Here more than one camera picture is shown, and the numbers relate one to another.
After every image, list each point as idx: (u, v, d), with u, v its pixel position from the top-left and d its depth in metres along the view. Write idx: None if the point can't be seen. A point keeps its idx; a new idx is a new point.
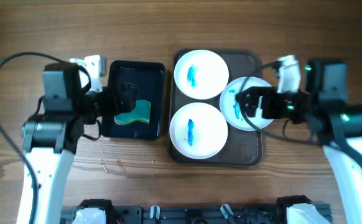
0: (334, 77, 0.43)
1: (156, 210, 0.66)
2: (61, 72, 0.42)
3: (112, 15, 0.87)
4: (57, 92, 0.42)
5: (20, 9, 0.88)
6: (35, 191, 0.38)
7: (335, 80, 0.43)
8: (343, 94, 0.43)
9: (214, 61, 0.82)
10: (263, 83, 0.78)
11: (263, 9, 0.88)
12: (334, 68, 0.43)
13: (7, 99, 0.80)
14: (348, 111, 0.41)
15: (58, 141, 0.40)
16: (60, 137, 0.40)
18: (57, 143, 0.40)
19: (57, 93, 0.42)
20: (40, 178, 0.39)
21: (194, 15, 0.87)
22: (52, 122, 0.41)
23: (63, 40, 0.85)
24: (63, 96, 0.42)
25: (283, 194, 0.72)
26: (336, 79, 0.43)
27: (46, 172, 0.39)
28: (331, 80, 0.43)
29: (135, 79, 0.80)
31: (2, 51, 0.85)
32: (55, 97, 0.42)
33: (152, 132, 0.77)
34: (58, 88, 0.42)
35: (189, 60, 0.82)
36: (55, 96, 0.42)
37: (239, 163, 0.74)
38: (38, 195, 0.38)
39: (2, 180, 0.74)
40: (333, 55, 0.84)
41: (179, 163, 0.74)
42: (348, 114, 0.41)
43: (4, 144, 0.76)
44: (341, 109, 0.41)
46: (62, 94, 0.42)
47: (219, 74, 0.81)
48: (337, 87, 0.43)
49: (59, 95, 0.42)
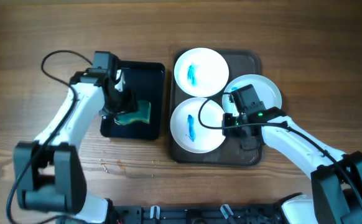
0: (252, 94, 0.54)
1: (156, 210, 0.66)
2: (109, 54, 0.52)
3: (112, 15, 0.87)
4: (101, 64, 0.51)
5: (19, 9, 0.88)
6: (75, 101, 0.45)
7: (253, 96, 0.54)
8: (260, 106, 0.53)
9: (214, 60, 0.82)
10: (264, 81, 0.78)
11: (263, 9, 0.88)
12: (249, 89, 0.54)
13: (6, 99, 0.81)
14: (261, 113, 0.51)
15: (92, 89, 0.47)
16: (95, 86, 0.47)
18: (91, 89, 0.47)
19: (101, 65, 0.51)
20: (79, 94, 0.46)
21: (194, 15, 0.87)
22: (90, 79, 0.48)
23: (63, 40, 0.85)
24: (104, 68, 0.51)
25: (283, 193, 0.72)
26: (254, 98, 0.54)
27: (84, 92, 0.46)
28: (249, 99, 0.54)
29: (135, 79, 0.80)
31: (1, 51, 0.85)
32: (98, 68, 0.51)
33: (153, 132, 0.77)
34: (102, 61, 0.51)
35: (188, 59, 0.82)
36: (98, 66, 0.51)
37: (239, 163, 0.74)
38: (75, 106, 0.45)
39: (2, 181, 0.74)
40: (333, 56, 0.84)
41: (179, 163, 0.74)
42: (262, 114, 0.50)
43: (4, 145, 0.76)
44: (257, 114, 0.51)
46: (104, 66, 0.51)
47: (220, 73, 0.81)
48: (255, 101, 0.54)
49: (102, 67, 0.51)
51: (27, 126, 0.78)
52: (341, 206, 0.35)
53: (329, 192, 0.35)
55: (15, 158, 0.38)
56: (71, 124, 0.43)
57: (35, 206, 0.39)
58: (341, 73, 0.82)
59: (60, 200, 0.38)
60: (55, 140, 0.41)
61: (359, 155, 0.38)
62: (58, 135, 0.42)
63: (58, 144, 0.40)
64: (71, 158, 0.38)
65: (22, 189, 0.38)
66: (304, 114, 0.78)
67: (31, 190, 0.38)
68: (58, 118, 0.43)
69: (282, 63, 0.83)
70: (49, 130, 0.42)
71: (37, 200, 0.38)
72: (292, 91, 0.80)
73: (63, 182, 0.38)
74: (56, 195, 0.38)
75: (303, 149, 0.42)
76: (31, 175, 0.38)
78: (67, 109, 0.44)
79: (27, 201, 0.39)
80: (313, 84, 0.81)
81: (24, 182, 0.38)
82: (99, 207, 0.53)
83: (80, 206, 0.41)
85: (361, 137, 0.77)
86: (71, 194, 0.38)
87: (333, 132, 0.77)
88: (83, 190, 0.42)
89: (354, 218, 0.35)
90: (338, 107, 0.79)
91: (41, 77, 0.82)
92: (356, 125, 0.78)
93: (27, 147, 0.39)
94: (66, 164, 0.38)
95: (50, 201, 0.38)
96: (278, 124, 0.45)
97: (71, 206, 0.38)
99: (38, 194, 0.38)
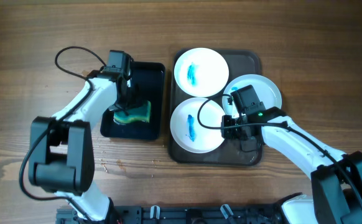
0: (251, 94, 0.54)
1: (156, 210, 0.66)
2: (123, 53, 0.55)
3: (112, 15, 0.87)
4: (115, 63, 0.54)
5: (19, 9, 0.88)
6: (91, 89, 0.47)
7: (254, 98, 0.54)
8: (260, 106, 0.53)
9: (214, 60, 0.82)
10: (264, 81, 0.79)
11: (263, 9, 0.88)
12: (249, 89, 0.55)
13: (6, 99, 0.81)
14: (260, 113, 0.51)
15: (106, 83, 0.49)
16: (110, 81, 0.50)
18: (106, 83, 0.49)
19: (116, 64, 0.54)
20: (96, 84, 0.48)
21: (194, 15, 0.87)
22: (106, 75, 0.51)
23: (63, 40, 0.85)
24: (118, 66, 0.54)
25: (283, 193, 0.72)
26: (254, 98, 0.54)
27: (99, 84, 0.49)
28: (250, 99, 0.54)
29: (135, 79, 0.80)
31: (0, 51, 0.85)
32: (112, 66, 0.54)
33: (153, 132, 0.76)
34: (117, 60, 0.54)
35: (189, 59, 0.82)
36: (112, 65, 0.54)
37: (238, 163, 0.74)
38: (91, 94, 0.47)
39: (2, 180, 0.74)
40: (333, 56, 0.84)
41: (179, 163, 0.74)
42: (261, 114, 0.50)
43: (4, 145, 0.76)
44: (257, 114, 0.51)
46: (119, 65, 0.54)
47: (220, 73, 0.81)
48: (255, 101, 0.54)
49: (116, 66, 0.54)
51: (27, 126, 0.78)
52: (341, 206, 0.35)
53: (330, 192, 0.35)
55: (32, 129, 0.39)
56: (86, 107, 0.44)
57: (45, 181, 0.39)
58: (341, 73, 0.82)
59: (70, 175, 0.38)
60: (70, 117, 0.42)
61: (360, 155, 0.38)
62: (73, 114, 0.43)
63: (74, 121, 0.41)
64: (85, 134, 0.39)
65: (35, 161, 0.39)
66: (304, 114, 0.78)
67: (43, 163, 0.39)
68: (74, 102, 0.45)
69: (282, 63, 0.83)
70: (65, 110, 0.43)
71: (47, 174, 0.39)
72: (292, 91, 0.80)
73: (75, 157, 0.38)
74: (67, 170, 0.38)
75: (303, 149, 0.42)
76: (45, 146, 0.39)
78: (83, 96, 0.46)
79: (37, 174, 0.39)
80: (313, 84, 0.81)
81: (38, 154, 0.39)
82: (101, 201, 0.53)
83: (88, 187, 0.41)
85: (361, 137, 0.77)
86: (82, 170, 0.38)
87: (332, 132, 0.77)
88: (91, 173, 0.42)
89: (354, 219, 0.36)
90: (337, 107, 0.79)
91: (41, 77, 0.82)
92: (356, 125, 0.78)
93: (45, 121, 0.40)
94: (79, 139, 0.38)
95: (60, 177, 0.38)
96: (278, 124, 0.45)
97: (80, 183, 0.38)
99: (49, 168, 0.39)
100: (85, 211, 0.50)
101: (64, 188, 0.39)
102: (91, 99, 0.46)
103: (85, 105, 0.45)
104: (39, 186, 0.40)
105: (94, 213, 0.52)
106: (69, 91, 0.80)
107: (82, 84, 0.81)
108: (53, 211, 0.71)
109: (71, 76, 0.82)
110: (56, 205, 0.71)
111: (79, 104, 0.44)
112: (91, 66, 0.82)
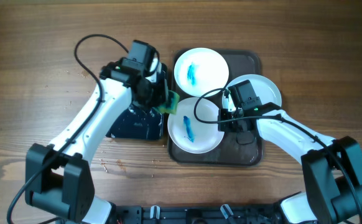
0: (248, 89, 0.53)
1: (156, 210, 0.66)
2: (147, 46, 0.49)
3: (112, 15, 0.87)
4: (136, 56, 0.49)
5: (19, 9, 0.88)
6: (99, 103, 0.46)
7: (250, 92, 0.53)
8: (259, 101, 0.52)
9: (214, 60, 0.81)
10: (263, 80, 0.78)
11: (264, 9, 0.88)
12: (245, 84, 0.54)
13: (6, 99, 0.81)
14: (257, 107, 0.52)
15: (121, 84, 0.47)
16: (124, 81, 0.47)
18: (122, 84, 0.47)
19: (136, 58, 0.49)
20: (106, 95, 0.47)
21: (194, 15, 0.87)
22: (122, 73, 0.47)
23: (63, 40, 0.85)
24: (139, 60, 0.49)
25: (283, 193, 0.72)
26: (250, 93, 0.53)
27: (111, 93, 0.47)
28: (249, 94, 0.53)
29: None
31: (0, 51, 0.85)
32: (132, 59, 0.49)
33: (154, 132, 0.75)
34: (138, 53, 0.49)
35: (190, 58, 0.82)
36: (132, 58, 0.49)
37: (238, 163, 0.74)
38: (97, 108, 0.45)
39: (2, 181, 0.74)
40: (333, 56, 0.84)
41: (178, 163, 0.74)
42: (257, 108, 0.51)
43: (4, 145, 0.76)
44: (253, 109, 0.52)
46: (139, 60, 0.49)
47: (219, 73, 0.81)
48: (252, 97, 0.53)
49: (135, 60, 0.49)
51: (27, 126, 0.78)
52: (331, 190, 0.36)
53: (320, 177, 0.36)
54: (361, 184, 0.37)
55: (29, 161, 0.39)
56: (89, 132, 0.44)
57: (41, 207, 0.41)
58: (341, 73, 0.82)
59: (63, 210, 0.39)
60: (69, 148, 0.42)
61: (348, 140, 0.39)
62: (73, 142, 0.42)
63: (73, 155, 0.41)
64: (80, 176, 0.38)
65: (30, 189, 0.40)
66: (304, 114, 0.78)
67: (38, 191, 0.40)
68: (78, 122, 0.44)
69: (282, 63, 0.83)
70: (66, 135, 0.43)
71: (44, 203, 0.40)
72: (292, 91, 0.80)
73: (69, 196, 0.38)
74: (60, 206, 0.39)
75: (295, 136, 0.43)
76: (40, 178, 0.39)
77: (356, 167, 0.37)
78: (90, 111, 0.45)
79: (35, 201, 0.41)
80: (313, 84, 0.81)
81: (34, 184, 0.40)
82: (99, 206, 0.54)
83: (82, 214, 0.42)
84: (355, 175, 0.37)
85: (360, 137, 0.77)
86: (74, 208, 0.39)
87: (332, 132, 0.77)
88: (88, 201, 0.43)
89: (345, 203, 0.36)
90: (337, 107, 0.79)
91: (41, 77, 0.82)
92: (356, 125, 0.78)
93: (42, 153, 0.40)
94: (73, 183, 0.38)
95: (53, 210, 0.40)
96: (273, 116, 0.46)
97: (73, 218, 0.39)
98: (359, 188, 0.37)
99: (45, 198, 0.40)
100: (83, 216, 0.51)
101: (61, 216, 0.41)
102: (97, 116, 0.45)
103: (88, 129, 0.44)
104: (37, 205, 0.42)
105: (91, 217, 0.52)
106: (70, 91, 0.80)
107: (82, 84, 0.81)
108: None
109: (71, 76, 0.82)
110: None
111: (82, 127, 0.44)
112: (90, 65, 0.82)
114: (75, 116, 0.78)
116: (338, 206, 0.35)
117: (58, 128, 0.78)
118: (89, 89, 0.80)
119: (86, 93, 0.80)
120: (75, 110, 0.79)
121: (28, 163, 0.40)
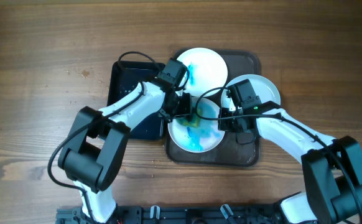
0: (248, 88, 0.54)
1: (156, 210, 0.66)
2: (181, 64, 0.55)
3: (112, 15, 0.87)
4: (170, 71, 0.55)
5: (18, 9, 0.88)
6: (140, 94, 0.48)
7: (249, 91, 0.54)
8: (258, 100, 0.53)
9: (214, 61, 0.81)
10: (262, 81, 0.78)
11: (264, 9, 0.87)
12: (245, 84, 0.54)
13: (6, 99, 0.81)
14: (257, 106, 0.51)
15: (155, 89, 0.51)
16: (158, 87, 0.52)
18: (155, 90, 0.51)
19: (170, 73, 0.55)
20: (147, 91, 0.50)
21: (194, 15, 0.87)
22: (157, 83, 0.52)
23: (63, 40, 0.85)
24: (172, 76, 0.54)
25: (283, 193, 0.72)
26: (249, 93, 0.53)
27: (150, 91, 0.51)
28: (247, 93, 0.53)
29: (135, 79, 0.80)
31: (1, 51, 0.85)
32: (167, 74, 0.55)
33: (155, 132, 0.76)
34: (173, 70, 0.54)
35: (188, 59, 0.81)
36: (167, 74, 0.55)
37: (236, 163, 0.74)
38: (140, 98, 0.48)
39: (2, 181, 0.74)
40: (333, 56, 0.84)
41: (176, 163, 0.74)
42: (257, 107, 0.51)
43: (4, 144, 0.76)
44: (252, 107, 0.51)
46: (173, 74, 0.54)
47: (219, 73, 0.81)
48: (251, 96, 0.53)
49: (170, 75, 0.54)
51: (27, 126, 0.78)
52: (331, 190, 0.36)
53: (320, 175, 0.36)
54: (361, 184, 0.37)
55: (79, 119, 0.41)
56: (132, 111, 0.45)
57: (71, 169, 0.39)
58: (341, 73, 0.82)
59: (96, 170, 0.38)
60: (116, 117, 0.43)
61: (349, 139, 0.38)
62: (119, 114, 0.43)
63: (117, 121, 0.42)
64: (122, 141, 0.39)
65: (68, 146, 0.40)
66: (304, 114, 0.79)
67: (75, 151, 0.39)
68: (122, 102, 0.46)
69: (282, 63, 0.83)
70: (113, 108, 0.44)
71: (74, 165, 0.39)
72: (292, 91, 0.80)
73: (106, 157, 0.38)
74: (94, 166, 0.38)
75: (295, 135, 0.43)
76: (82, 137, 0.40)
77: (356, 167, 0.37)
78: (132, 98, 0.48)
79: (67, 161, 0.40)
80: (313, 84, 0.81)
81: (73, 142, 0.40)
82: (109, 203, 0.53)
83: (106, 187, 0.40)
84: (355, 175, 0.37)
85: (360, 137, 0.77)
86: (108, 171, 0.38)
87: (332, 132, 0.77)
88: (114, 174, 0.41)
89: (346, 202, 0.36)
90: (338, 107, 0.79)
91: (41, 77, 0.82)
92: (356, 125, 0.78)
93: (92, 114, 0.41)
94: (116, 145, 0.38)
95: (85, 170, 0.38)
96: (273, 115, 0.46)
97: (101, 183, 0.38)
98: (359, 188, 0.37)
99: (78, 159, 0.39)
100: (91, 207, 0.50)
101: (87, 182, 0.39)
102: (139, 103, 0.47)
103: (131, 109, 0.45)
104: (64, 170, 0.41)
105: (99, 213, 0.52)
106: (70, 92, 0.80)
107: (82, 84, 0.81)
108: (53, 211, 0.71)
109: (71, 76, 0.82)
110: (56, 205, 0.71)
111: (127, 106, 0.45)
112: (90, 66, 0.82)
114: (75, 116, 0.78)
116: (338, 206, 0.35)
117: (58, 128, 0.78)
118: (89, 90, 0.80)
119: (87, 93, 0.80)
120: (76, 110, 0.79)
121: (77, 121, 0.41)
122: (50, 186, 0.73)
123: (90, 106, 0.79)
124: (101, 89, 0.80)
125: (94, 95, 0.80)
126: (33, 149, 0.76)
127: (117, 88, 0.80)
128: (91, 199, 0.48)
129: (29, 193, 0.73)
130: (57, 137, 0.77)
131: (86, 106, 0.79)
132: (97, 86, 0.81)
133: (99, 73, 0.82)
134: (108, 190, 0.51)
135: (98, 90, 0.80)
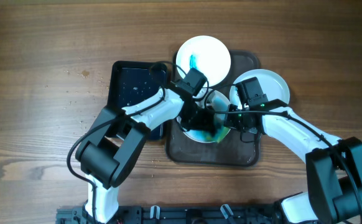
0: (255, 85, 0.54)
1: (156, 210, 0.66)
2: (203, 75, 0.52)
3: (112, 15, 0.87)
4: (190, 81, 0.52)
5: (18, 9, 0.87)
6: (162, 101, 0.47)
7: (257, 89, 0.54)
8: (264, 98, 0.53)
9: (214, 48, 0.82)
10: (262, 80, 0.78)
11: (264, 9, 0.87)
12: (252, 82, 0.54)
13: (6, 99, 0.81)
14: (263, 103, 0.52)
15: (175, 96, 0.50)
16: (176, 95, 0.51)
18: (173, 98, 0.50)
19: (190, 82, 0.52)
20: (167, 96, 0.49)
21: (194, 15, 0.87)
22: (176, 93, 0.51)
23: (63, 40, 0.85)
24: (192, 86, 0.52)
25: (283, 193, 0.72)
26: (257, 90, 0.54)
27: (170, 98, 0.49)
28: (257, 90, 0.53)
29: (136, 79, 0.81)
31: (0, 50, 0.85)
32: (187, 83, 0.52)
33: (155, 132, 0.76)
34: (193, 79, 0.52)
35: (188, 50, 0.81)
36: (186, 83, 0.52)
37: (236, 163, 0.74)
38: (161, 103, 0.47)
39: (2, 181, 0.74)
40: (333, 56, 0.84)
41: (176, 163, 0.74)
42: (264, 104, 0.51)
43: (4, 144, 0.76)
44: (259, 106, 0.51)
46: (193, 84, 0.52)
47: (221, 58, 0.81)
48: (258, 94, 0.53)
49: (190, 85, 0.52)
51: (27, 126, 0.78)
52: (333, 188, 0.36)
53: (324, 173, 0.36)
54: None
55: (102, 114, 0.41)
56: (152, 114, 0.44)
57: (87, 162, 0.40)
58: (341, 73, 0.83)
59: (109, 167, 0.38)
60: (137, 117, 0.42)
61: (354, 140, 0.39)
62: (139, 116, 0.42)
63: (139, 122, 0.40)
64: (140, 142, 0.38)
65: (89, 139, 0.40)
66: (304, 114, 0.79)
67: (94, 145, 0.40)
68: (143, 105, 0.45)
69: (282, 63, 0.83)
70: (135, 109, 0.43)
71: (91, 158, 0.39)
72: (292, 91, 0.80)
73: (123, 154, 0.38)
74: (110, 162, 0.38)
75: (300, 134, 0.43)
76: (103, 132, 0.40)
77: (361, 168, 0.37)
78: (153, 102, 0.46)
79: (84, 154, 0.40)
80: (313, 84, 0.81)
81: (94, 135, 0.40)
82: (112, 204, 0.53)
83: (119, 185, 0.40)
84: (358, 176, 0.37)
85: (360, 137, 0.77)
86: (123, 168, 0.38)
87: (331, 132, 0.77)
88: (129, 172, 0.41)
89: (347, 202, 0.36)
90: (338, 107, 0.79)
91: (41, 77, 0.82)
92: (356, 125, 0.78)
93: (116, 111, 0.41)
94: (133, 144, 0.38)
95: (100, 165, 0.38)
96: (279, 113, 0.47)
97: (115, 180, 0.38)
98: None
99: (94, 154, 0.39)
100: (96, 206, 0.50)
101: (101, 177, 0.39)
102: (159, 108, 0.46)
103: (152, 112, 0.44)
104: (80, 162, 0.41)
105: (102, 212, 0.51)
106: (70, 92, 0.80)
107: (82, 84, 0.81)
108: (53, 211, 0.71)
109: (71, 76, 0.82)
110: (56, 205, 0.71)
111: (147, 109, 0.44)
112: (90, 66, 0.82)
114: (75, 116, 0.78)
116: (338, 205, 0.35)
117: (58, 128, 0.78)
118: (89, 89, 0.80)
119: (87, 92, 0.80)
120: (76, 109, 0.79)
121: (100, 116, 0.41)
122: (50, 186, 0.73)
123: (91, 106, 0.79)
124: (101, 89, 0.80)
125: (94, 95, 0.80)
126: (33, 149, 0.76)
127: (118, 87, 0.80)
128: (97, 198, 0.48)
129: (29, 193, 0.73)
130: (58, 138, 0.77)
131: (86, 106, 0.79)
132: (97, 85, 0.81)
133: (99, 73, 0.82)
134: (115, 193, 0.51)
135: (98, 90, 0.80)
